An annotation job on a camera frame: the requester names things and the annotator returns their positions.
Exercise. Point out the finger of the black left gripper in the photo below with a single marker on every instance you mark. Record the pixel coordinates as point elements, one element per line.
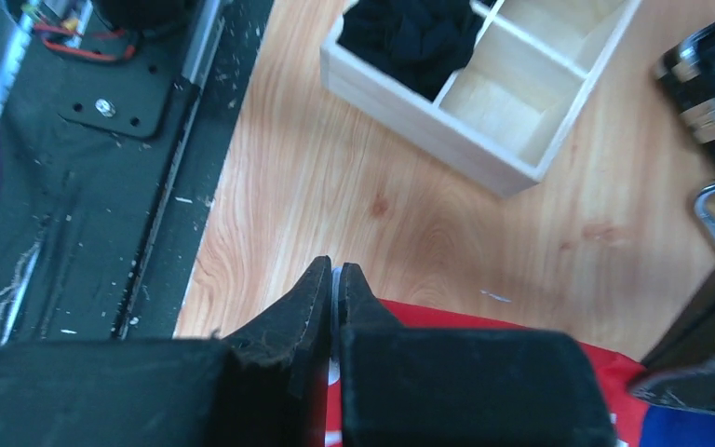
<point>680,369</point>

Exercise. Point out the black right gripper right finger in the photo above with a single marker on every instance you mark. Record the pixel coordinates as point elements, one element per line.
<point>405,386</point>

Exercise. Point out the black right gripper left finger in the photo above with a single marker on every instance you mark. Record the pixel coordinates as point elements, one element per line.
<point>263,385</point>

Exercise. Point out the blue underwear white waistband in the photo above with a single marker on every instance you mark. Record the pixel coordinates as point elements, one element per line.
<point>670,427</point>

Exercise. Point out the rolled black underwear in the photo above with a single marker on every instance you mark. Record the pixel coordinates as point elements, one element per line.
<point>420,43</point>

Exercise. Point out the wooden compartment tray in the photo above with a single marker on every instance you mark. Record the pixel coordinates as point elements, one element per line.
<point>502,119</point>

